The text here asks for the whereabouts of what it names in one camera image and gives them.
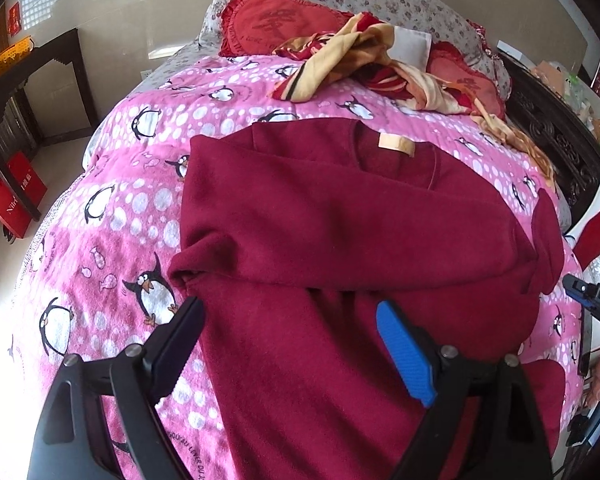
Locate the person's right hand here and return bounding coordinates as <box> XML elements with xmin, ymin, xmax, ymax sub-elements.
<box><xmin>581</xmin><ymin>342</ymin><xmax>600</xmax><ymax>408</ymax></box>

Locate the white cloth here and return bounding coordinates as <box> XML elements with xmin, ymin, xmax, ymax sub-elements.
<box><xmin>387</xmin><ymin>25</ymin><xmax>433</xmax><ymax>68</ymax></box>

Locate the row of books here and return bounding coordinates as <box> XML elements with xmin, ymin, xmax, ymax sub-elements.
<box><xmin>0</xmin><ymin>85</ymin><xmax>46</xmax><ymax>161</ymax></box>

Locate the red heart-shaped frilled pillow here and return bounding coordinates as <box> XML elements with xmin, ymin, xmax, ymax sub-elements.
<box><xmin>426</xmin><ymin>41</ymin><xmax>507</xmax><ymax>120</ymax></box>
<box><xmin>219</xmin><ymin>0</ymin><xmax>308</xmax><ymax>58</ymax></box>

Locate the yellow plastic basket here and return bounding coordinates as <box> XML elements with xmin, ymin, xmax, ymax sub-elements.
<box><xmin>0</xmin><ymin>35</ymin><xmax>34</xmax><ymax>76</ymax></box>

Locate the black wooden cabinet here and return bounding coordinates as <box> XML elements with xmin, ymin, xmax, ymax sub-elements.
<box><xmin>0</xmin><ymin>27</ymin><xmax>98</xmax><ymax>223</ymax></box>

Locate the red box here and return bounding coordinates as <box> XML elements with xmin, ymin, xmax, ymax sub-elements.
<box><xmin>0</xmin><ymin>177</ymin><xmax>31</xmax><ymax>239</ymax></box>
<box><xmin>5</xmin><ymin>152</ymin><xmax>48</xmax><ymax>211</ymax></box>

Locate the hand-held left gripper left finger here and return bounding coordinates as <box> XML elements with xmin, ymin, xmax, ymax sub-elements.
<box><xmin>27</xmin><ymin>296</ymin><xmax>206</xmax><ymax>480</ymax></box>

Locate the pink penguin print blanket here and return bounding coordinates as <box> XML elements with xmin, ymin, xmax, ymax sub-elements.
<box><xmin>10</xmin><ymin>52</ymin><xmax>588</xmax><ymax>480</ymax></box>

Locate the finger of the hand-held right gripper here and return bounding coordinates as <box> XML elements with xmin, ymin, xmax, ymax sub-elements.
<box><xmin>562</xmin><ymin>274</ymin><xmax>600</xmax><ymax>312</ymax></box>

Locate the red wall sign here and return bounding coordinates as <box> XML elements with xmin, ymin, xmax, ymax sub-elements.
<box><xmin>7</xmin><ymin>2</ymin><xmax>24</xmax><ymax>37</ymax></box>

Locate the dark red sweater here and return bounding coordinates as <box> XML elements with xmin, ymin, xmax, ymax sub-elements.
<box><xmin>167</xmin><ymin>119</ymin><xmax>567</xmax><ymax>480</ymax></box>

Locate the orange red striped cloth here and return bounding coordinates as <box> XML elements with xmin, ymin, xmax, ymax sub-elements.
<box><xmin>272</xmin><ymin>10</ymin><xmax>551</xmax><ymax>181</ymax></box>

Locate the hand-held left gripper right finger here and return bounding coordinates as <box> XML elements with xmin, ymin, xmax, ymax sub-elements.
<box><xmin>375</xmin><ymin>300</ymin><xmax>553</xmax><ymax>480</ymax></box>

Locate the dark carved wooden headboard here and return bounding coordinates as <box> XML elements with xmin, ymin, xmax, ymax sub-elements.
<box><xmin>495</xmin><ymin>40</ymin><xmax>600</xmax><ymax>222</ymax></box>

